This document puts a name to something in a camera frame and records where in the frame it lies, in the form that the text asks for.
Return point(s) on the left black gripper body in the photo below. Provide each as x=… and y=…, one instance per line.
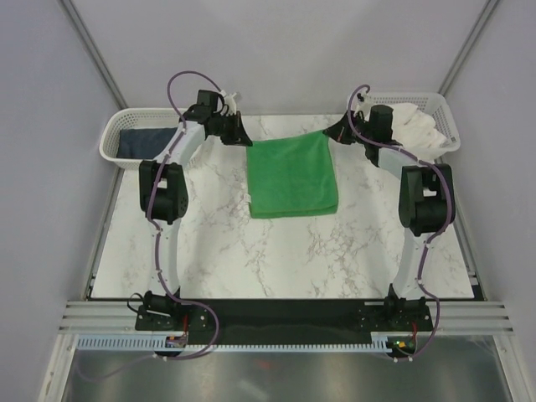
x=228, y=128

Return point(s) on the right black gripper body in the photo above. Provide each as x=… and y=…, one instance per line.
x=353, y=129

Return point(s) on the white towel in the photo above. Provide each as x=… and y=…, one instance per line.
x=415, y=130

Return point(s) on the green towel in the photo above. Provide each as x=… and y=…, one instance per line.
x=291, y=177

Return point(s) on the dark blue towel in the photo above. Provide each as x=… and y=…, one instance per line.
x=145, y=143

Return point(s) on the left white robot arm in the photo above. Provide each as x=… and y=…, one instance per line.
x=163, y=192

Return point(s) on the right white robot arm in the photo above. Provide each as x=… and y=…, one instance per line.
x=426, y=204

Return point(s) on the right white plastic basket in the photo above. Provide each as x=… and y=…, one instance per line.
x=430, y=103

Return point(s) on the white plastic basket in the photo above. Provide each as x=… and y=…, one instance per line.
x=113, y=138
x=430, y=103

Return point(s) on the left white plastic basket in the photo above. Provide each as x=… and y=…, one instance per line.
x=113, y=138

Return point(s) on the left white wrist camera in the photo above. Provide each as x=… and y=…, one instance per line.
x=231, y=99

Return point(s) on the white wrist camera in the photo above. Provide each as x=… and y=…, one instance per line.
x=365, y=101
x=231, y=99

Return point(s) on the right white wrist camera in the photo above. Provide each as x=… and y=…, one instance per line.
x=365, y=101

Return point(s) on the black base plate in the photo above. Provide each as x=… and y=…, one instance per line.
x=280, y=319

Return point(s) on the white slotted cable duct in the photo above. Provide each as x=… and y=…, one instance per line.
x=162, y=343

